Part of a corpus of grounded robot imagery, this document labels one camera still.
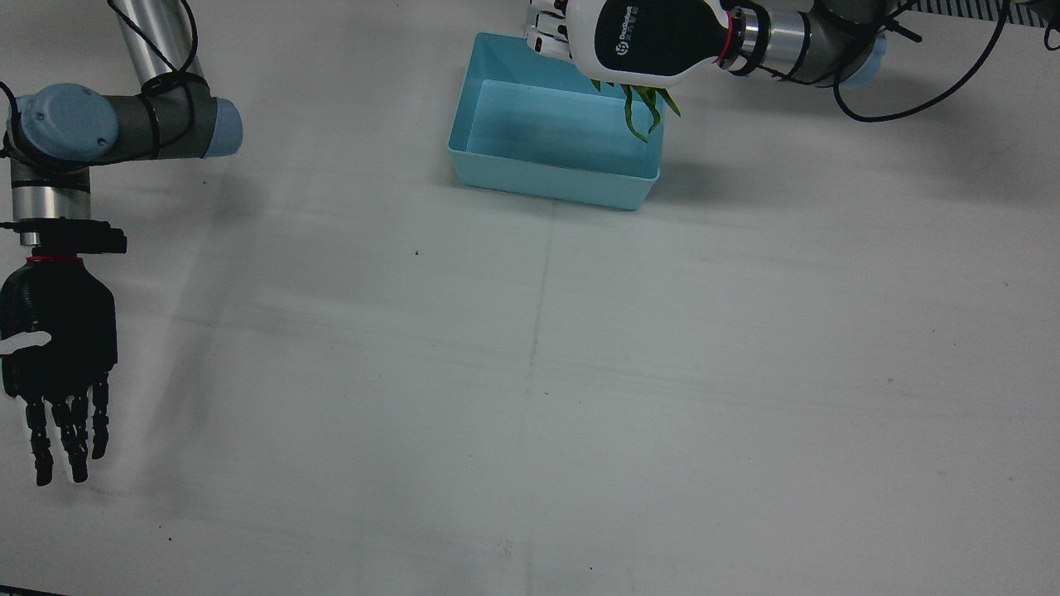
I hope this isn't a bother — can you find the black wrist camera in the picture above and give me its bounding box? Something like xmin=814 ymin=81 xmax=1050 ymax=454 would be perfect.
xmin=17 ymin=217 xmax=129 ymax=256

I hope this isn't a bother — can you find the grey corrugated panel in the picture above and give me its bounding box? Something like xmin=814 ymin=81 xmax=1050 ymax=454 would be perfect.
xmin=907 ymin=0 xmax=1060 ymax=16

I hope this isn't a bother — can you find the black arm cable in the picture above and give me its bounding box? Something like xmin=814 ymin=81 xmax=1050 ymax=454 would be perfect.
xmin=0 ymin=0 xmax=208 ymax=233
xmin=832 ymin=0 xmax=1060 ymax=123

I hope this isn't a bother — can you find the pink green dragon fruit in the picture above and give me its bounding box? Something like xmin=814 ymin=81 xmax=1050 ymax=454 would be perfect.
xmin=590 ymin=77 xmax=682 ymax=144

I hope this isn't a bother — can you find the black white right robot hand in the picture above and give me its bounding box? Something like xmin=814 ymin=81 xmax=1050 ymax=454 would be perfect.
xmin=0 ymin=257 xmax=118 ymax=488

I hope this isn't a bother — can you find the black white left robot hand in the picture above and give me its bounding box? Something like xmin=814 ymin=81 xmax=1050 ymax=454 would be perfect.
xmin=523 ymin=0 xmax=742 ymax=92

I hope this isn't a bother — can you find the light blue plastic bin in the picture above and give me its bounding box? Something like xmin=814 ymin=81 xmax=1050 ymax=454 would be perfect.
xmin=447 ymin=31 xmax=665 ymax=212

